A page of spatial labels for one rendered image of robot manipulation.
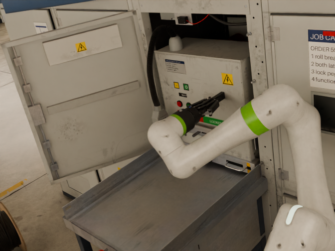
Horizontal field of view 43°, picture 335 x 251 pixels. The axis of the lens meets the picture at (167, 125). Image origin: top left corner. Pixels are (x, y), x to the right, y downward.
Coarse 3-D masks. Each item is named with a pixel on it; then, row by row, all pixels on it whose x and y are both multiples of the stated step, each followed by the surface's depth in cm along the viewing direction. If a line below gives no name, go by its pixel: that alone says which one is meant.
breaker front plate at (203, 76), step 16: (160, 64) 203; (192, 64) 188; (208, 64) 181; (224, 64) 175; (160, 80) 208; (176, 80) 200; (192, 80) 192; (208, 80) 185; (240, 80) 173; (176, 96) 205; (192, 96) 197; (208, 96) 190; (240, 96) 177; (224, 112) 187; (240, 144) 189
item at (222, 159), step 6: (186, 144) 214; (222, 156) 199; (228, 156) 196; (216, 162) 204; (222, 162) 201; (234, 162) 195; (240, 162) 192; (252, 162) 188; (258, 162) 189; (240, 168) 194; (252, 168) 189
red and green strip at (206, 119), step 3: (204, 117) 197; (207, 117) 196; (201, 120) 200; (204, 120) 198; (207, 120) 197; (210, 120) 195; (213, 120) 194; (216, 120) 193; (219, 120) 191; (207, 123) 198; (210, 123) 196; (213, 123) 195; (216, 123) 194; (219, 123) 192
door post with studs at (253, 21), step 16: (256, 0) 154; (256, 16) 157; (256, 32) 160; (256, 48) 163; (256, 64) 166; (256, 80) 170; (256, 96) 174; (272, 160) 182; (272, 176) 186; (272, 192) 191; (272, 208) 195; (272, 224) 200
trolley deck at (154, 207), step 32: (160, 160) 219; (128, 192) 199; (160, 192) 194; (192, 192) 190; (224, 192) 186; (256, 192) 185; (96, 224) 182; (128, 224) 178; (160, 224) 174; (224, 224) 171
